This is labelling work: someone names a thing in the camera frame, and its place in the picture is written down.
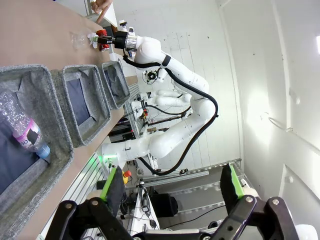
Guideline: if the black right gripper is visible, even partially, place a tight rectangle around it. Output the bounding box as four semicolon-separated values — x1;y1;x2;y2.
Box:
97;30;130;50

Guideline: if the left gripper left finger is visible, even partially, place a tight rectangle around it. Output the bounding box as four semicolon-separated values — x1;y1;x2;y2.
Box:
45;166;134;240

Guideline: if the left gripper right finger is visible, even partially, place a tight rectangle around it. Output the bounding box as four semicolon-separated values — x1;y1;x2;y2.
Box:
211;162;301;240

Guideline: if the red soda can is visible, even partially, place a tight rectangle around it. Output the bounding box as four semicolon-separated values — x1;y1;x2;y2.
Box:
96;28;112;53

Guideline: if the white paper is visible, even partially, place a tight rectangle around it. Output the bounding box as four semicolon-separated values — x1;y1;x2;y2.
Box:
86;31;100;49

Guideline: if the crushed clear plastic bottle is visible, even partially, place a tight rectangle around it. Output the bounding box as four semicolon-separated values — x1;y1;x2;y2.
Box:
69;32;88;52

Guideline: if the pink label water bottle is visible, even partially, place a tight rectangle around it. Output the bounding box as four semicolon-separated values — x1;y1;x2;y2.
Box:
0;90;51;160

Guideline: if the person's left hand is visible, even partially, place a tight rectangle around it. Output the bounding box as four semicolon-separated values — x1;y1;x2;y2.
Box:
90;0;113;25

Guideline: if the white table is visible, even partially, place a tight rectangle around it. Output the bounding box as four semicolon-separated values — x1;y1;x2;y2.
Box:
83;0;118;27

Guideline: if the grey fabric basket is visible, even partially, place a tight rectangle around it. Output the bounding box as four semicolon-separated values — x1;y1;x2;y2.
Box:
0;64;75;240
51;64;112;149
97;59;131;111

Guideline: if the red emergency stop button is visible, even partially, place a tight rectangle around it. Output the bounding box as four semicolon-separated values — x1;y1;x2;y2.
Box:
122;170;133;185

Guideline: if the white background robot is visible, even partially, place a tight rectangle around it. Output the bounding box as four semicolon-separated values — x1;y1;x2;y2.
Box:
134;67;193;108

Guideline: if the black bag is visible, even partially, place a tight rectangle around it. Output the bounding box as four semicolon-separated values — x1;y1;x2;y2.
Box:
149;192;179;218

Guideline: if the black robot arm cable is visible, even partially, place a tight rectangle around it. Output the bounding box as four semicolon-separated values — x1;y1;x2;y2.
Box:
121;55;220;176

